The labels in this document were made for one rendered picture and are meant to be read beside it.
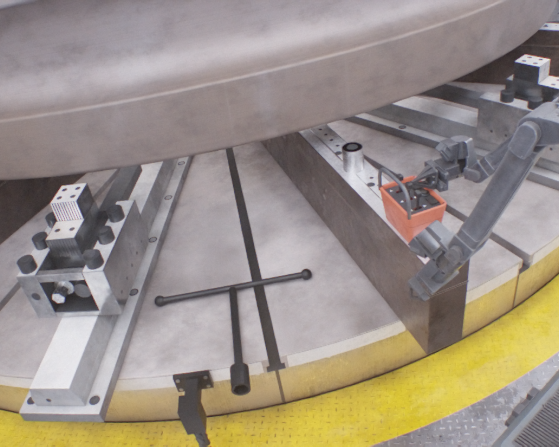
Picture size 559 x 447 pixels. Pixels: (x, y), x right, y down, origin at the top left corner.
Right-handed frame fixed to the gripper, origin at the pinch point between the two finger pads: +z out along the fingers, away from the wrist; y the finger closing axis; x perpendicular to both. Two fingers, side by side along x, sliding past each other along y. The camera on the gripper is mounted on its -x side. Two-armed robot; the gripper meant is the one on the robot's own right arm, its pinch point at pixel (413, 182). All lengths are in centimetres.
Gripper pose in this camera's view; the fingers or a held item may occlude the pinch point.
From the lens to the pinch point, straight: 171.3
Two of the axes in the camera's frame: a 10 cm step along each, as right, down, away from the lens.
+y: 3.0, 5.2, -8.0
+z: -9.4, 3.0, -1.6
